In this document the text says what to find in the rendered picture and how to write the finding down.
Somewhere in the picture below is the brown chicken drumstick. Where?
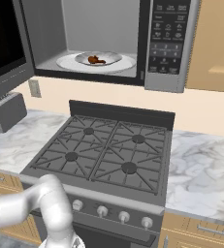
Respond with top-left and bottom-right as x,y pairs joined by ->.
87,55 -> 107,65

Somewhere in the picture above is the grey microwave oven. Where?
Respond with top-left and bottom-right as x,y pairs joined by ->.
19,0 -> 203,94

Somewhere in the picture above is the microwave door with black window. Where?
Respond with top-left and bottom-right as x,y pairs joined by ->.
0,0 -> 36,105

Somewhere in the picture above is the grey gas stove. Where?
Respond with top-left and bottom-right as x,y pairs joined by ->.
19,99 -> 176,248

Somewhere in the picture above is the grey bowl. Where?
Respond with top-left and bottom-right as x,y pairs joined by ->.
74,50 -> 123,67

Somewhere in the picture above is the white stove knob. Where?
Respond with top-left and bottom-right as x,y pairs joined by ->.
72,199 -> 84,212
96,204 -> 110,218
117,210 -> 131,225
141,216 -> 154,231

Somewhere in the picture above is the grey toaster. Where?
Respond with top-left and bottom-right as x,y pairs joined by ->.
0,91 -> 28,134

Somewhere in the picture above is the light wood drawer front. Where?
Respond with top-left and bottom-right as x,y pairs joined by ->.
161,211 -> 224,248
0,170 -> 24,198

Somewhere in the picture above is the light wood cupboard door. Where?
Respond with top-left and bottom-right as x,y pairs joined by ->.
0,214 -> 43,246
157,236 -> 195,248

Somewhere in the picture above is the grey wall socket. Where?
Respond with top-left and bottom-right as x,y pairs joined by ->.
27,78 -> 43,99

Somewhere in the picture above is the light wood wall cupboard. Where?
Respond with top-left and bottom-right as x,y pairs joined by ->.
184,0 -> 224,94

